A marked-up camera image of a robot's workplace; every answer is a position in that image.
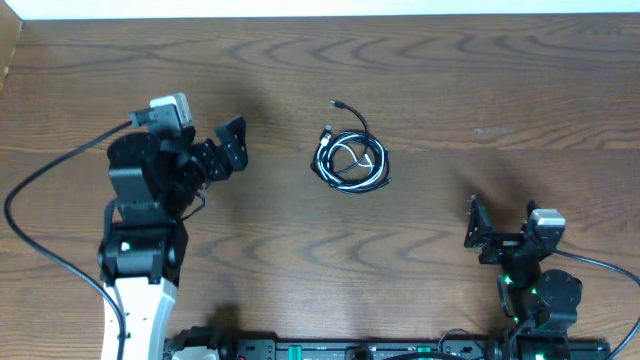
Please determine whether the white USB cable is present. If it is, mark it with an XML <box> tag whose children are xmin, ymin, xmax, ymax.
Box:
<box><xmin>315</xmin><ymin>124</ymin><xmax>389</xmax><ymax>190</ymax></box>

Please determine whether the black USB cable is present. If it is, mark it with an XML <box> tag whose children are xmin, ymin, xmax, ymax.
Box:
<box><xmin>310</xmin><ymin>99</ymin><xmax>392</xmax><ymax>195</ymax></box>

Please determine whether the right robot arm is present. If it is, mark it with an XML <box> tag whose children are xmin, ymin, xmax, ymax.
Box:
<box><xmin>464</xmin><ymin>196</ymin><xmax>583</xmax><ymax>359</ymax></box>

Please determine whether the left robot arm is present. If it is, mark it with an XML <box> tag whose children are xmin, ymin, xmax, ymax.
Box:
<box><xmin>98</xmin><ymin>116</ymin><xmax>248</xmax><ymax>359</ymax></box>

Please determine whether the right camera black cable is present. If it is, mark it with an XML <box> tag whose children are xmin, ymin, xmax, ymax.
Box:
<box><xmin>552</xmin><ymin>248</ymin><xmax>640</xmax><ymax>360</ymax></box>

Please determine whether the camera black cable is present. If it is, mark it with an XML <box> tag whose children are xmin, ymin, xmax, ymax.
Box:
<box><xmin>3</xmin><ymin>119</ymin><xmax>134</xmax><ymax>360</ymax></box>
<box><xmin>552</xmin><ymin>248</ymin><xmax>640</xmax><ymax>360</ymax></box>

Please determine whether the left camera black cable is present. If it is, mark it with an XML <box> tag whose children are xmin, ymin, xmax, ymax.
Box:
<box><xmin>3</xmin><ymin>119</ymin><xmax>134</xmax><ymax>360</ymax></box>

